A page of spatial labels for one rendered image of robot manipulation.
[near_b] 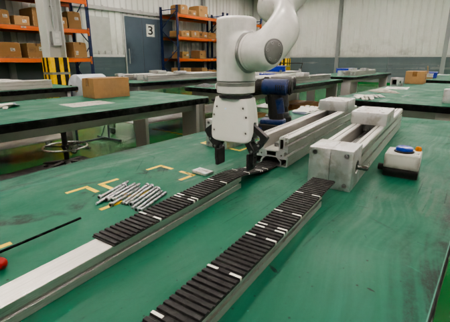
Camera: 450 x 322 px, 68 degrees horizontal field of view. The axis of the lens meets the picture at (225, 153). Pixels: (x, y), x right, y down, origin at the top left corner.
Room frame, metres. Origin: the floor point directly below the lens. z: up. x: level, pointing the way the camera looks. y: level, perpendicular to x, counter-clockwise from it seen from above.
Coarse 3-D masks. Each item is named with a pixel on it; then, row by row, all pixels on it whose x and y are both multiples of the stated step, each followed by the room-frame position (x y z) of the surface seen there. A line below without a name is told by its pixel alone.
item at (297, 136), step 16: (320, 112) 1.34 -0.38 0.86; (336, 112) 1.33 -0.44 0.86; (272, 128) 1.02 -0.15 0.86; (288, 128) 1.07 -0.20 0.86; (304, 128) 1.02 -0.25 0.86; (320, 128) 1.15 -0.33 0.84; (336, 128) 1.28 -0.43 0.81; (272, 144) 0.97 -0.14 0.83; (288, 144) 0.91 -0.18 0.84; (304, 144) 0.99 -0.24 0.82; (256, 160) 0.94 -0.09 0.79; (288, 160) 0.89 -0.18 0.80
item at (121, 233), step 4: (104, 228) 0.48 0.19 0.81; (108, 228) 0.48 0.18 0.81; (112, 228) 0.48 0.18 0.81; (116, 228) 0.48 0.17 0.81; (120, 228) 0.48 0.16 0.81; (108, 232) 0.47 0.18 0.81; (112, 232) 0.46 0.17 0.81; (116, 232) 0.46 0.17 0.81; (120, 232) 0.46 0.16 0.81; (124, 232) 0.46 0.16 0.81; (128, 232) 0.46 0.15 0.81; (120, 236) 0.45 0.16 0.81; (124, 236) 0.45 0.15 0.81; (128, 236) 0.45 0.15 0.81; (132, 236) 0.46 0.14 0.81
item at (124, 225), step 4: (116, 224) 0.49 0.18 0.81; (120, 224) 0.49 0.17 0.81; (124, 224) 0.49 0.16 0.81; (128, 224) 0.49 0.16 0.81; (132, 224) 0.49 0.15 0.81; (124, 228) 0.48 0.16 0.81; (128, 228) 0.48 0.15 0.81; (132, 228) 0.48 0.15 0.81; (136, 228) 0.48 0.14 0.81; (140, 228) 0.48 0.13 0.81; (144, 228) 0.48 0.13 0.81; (132, 232) 0.47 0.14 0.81; (136, 232) 0.46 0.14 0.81
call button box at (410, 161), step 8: (392, 152) 0.83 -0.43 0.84; (400, 152) 0.82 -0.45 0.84; (408, 152) 0.82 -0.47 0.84; (416, 152) 0.83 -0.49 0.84; (384, 160) 0.83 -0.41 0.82; (392, 160) 0.81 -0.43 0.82; (400, 160) 0.81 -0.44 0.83; (408, 160) 0.80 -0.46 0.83; (416, 160) 0.79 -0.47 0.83; (384, 168) 0.82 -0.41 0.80; (392, 168) 0.82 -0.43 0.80; (400, 168) 0.80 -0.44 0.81; (408, 168) 0.79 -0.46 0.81; (416, 168) 0.79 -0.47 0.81; (392, 176) 0.81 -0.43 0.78; (400, 176) 0.80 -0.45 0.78; (408, 176) 0.79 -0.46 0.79; (416, 176) 0.78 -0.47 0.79
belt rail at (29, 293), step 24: (216, 192) 0.65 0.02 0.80; (192, 216) 0.58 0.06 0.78; (96, 240) 0.45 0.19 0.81; (144, 240) 0.48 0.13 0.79; (48, 264) 0.39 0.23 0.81; (72, 264) 0.39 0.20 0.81; (96, 264) 0.41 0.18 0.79; (0, 288) 0.34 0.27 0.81; (24, 288) 0.34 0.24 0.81; (48, 288) 0.35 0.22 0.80; (72, 288) 0.37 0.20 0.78; (0, 312) 0.30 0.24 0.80; (24, 312) 0.32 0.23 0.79
